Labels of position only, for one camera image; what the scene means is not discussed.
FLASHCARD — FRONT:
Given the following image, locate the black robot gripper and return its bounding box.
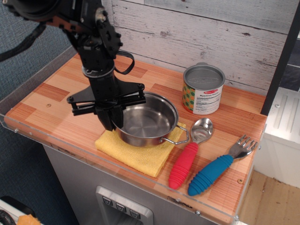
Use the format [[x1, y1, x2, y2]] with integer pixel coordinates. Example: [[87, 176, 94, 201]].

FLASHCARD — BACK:
[[67, 70, 146, 131]]

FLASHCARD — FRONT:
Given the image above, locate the silver steel pot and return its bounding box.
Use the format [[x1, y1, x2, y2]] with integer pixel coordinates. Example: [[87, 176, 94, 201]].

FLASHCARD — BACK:
[[115, 91, 189, 147]]

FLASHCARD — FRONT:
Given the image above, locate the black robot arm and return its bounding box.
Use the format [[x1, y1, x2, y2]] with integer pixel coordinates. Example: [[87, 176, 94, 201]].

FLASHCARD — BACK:
[[0, 0, 146, 131]]

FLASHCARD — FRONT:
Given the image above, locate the yellow folded rag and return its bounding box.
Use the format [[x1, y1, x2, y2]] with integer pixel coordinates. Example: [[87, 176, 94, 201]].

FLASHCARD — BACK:
[[95, 131, 175, 178]]

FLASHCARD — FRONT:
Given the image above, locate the clear acrylic table guard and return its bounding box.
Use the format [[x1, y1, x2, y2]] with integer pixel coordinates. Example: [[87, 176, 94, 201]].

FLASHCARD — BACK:
[[0, 49, 266, 225]]

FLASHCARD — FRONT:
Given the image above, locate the silver toy fridge cabinet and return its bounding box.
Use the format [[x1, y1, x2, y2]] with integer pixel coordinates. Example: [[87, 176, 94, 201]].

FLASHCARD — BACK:
[[44, 145, 239, 225]]

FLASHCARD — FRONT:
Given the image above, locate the grey ice dispenser panel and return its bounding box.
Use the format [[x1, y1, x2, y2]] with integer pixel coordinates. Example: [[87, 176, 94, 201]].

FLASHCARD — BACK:
[[96, 186, 154, 225]]

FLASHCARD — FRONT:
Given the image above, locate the toy food can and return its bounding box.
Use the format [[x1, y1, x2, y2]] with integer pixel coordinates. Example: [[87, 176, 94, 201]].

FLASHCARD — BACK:
[[182, 62, 225, 115]]

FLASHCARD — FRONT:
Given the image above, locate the orange object bottom corner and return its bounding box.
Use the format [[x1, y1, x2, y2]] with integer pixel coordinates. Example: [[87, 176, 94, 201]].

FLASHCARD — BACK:
[[17, 214, 41, 225]]

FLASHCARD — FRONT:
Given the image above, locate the white cabinet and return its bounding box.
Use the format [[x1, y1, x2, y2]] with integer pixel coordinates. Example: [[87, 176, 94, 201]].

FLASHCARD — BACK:
[[254, 88, 300, 188]]

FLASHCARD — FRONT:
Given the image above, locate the red handled metal spoon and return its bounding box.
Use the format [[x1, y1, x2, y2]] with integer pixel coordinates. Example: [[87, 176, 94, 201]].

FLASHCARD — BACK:
[[168, 118, 213, 189]]

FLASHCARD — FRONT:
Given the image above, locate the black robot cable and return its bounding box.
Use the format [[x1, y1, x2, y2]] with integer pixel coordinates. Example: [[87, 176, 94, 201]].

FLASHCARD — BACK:
[[0, 22, 136, 75]]

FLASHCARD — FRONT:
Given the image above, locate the blue handled metal fork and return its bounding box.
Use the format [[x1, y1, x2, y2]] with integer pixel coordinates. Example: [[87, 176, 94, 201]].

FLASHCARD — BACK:
[[187, 135, 258, 196]]

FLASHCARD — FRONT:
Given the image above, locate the black right frame post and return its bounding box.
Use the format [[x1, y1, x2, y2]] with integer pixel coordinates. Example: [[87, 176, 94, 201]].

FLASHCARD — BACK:
[[261, 3, 300, 116]]

